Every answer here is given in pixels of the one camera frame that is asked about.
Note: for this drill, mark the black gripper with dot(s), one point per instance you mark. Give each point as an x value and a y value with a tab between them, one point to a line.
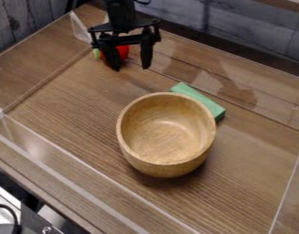
143	33

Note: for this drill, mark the red plush fruit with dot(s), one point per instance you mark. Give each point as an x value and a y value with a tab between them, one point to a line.
123	51

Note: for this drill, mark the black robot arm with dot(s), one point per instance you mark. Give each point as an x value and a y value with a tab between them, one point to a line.
122	13

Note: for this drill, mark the green rectangular block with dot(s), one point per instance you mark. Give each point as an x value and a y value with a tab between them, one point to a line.
217	110

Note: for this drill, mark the wooden bowl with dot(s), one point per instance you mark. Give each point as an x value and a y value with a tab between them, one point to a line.
166	131

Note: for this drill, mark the black metal bracket with screw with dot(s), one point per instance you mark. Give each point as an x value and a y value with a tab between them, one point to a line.
47	222

